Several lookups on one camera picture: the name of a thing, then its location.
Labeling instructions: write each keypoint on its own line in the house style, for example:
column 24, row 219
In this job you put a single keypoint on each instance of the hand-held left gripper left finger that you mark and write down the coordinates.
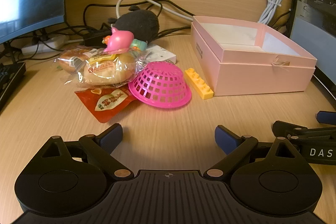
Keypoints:
column 113, row 135

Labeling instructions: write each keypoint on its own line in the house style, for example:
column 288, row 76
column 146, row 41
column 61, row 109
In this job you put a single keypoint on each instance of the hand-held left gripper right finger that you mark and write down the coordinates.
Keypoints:
column 223, row 138

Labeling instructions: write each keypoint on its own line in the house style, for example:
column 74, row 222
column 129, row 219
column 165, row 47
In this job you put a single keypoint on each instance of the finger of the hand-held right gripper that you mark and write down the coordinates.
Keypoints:
column 326, row 117
column 296, row 130

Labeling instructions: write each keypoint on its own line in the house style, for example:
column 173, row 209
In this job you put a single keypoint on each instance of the pink cardboard box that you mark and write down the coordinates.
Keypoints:
column 236, row 74

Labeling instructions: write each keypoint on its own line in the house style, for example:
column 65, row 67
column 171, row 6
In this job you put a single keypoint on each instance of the pink plastic basket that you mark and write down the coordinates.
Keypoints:
column 160, row 87

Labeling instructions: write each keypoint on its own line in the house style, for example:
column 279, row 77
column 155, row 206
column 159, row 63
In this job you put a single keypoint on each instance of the small white box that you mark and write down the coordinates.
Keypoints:
column 160, row 54

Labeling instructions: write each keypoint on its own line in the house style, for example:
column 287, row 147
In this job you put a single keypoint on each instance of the black plush toy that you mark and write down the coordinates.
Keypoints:
column 139, row 23

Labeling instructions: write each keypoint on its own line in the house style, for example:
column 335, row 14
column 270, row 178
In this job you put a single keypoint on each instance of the red sauce packet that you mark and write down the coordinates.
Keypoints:
column 105, row 104

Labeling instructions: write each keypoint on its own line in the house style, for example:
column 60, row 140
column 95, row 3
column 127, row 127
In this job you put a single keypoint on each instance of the yellow building block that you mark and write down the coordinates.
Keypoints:
column 199, row 83

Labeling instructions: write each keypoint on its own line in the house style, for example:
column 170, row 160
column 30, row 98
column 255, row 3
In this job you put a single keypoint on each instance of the wrapped bread bun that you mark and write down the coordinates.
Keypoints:
column 68, row 60
column 110, row 72

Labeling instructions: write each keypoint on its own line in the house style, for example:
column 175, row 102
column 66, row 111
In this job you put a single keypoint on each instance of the small green toy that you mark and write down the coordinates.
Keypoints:
column 139, row 45

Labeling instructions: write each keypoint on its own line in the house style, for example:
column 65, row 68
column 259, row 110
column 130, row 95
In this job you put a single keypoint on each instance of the pink bird toy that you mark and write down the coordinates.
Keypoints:
column 119, row 40

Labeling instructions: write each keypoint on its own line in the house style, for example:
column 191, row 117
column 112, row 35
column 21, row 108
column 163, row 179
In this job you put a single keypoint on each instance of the black power adapter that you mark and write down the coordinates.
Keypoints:
column 92, row 37

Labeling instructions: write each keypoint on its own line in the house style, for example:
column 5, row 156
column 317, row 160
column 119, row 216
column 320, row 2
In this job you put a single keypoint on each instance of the white power strip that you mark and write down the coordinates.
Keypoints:
column 48, row 43

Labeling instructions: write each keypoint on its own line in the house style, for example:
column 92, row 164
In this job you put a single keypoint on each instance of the black keyboard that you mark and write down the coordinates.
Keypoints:
column 10, row 79

